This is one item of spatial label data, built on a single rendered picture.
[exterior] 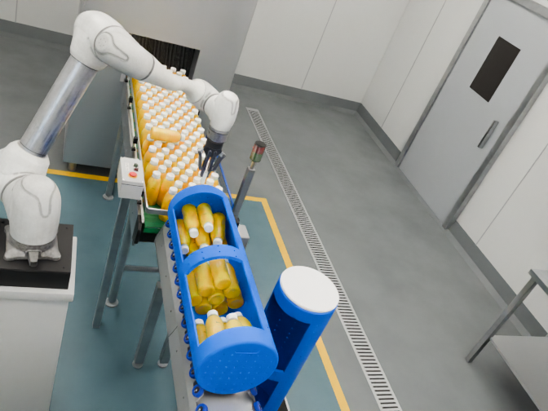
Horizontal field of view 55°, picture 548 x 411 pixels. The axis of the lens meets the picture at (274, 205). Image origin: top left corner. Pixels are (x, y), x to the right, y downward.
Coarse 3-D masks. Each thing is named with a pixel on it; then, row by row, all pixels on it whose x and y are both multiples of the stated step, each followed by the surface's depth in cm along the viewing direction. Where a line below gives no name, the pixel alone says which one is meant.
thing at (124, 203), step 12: (120, 204) 256; (120, 216) 260; (120, 228) 264; (120, 240) 269; (108, 252) 275; (108, 264) 277; (108, 276) 282; (108, 288) 287; (96, 312) 296; (96, 324) 302
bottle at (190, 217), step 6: (186, 204) 235; (186, 210) 232; (192, 210) 232; (186, 216) 229; (192, 216) 229; (186, 222) 227; (192, 222) 226; (198, 222) 228; (186, 228) 226; (198, 228) 227
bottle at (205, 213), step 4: (200, 204) 237; (204, 204) 236; (208, 204) 238; (200, 208) 234; (204, 208) 233; (208, 208) 234; (200, 212) 232; (204, 212) 230; (208, 212) 230; (212, 212) 234; (200, 216) 229; (204, 216) 227; (208, 216) 227; (212, 216) 229; (200, 220) 227; (204, 220) 226; (208, 220) 225; (212, 220) 227; (200, 224) 228; (204, 224) 225; (212, 224) 226
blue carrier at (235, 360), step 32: (192, 192) 228; (192, 256) 200; (224, 256) 198; (256, 288) 198; (192, 320) 182; (256, 320) 200; (192, 352) 176; (224, 352) 168; (256, 352) 173; (224, 384) 179; (256, 384) 184
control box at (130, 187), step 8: (120, 160) 252; (128, 160) 252; (136, 160) 255; (120, 168) 249; (128, 168) 247; (120, 176) 245; (128, 176) 242; (136, 176) 244; (120, 184) 242; (128, 184) 240; (136, 184) 241; (120, 192) 242; (128, 192) 243; (136, 192) 244
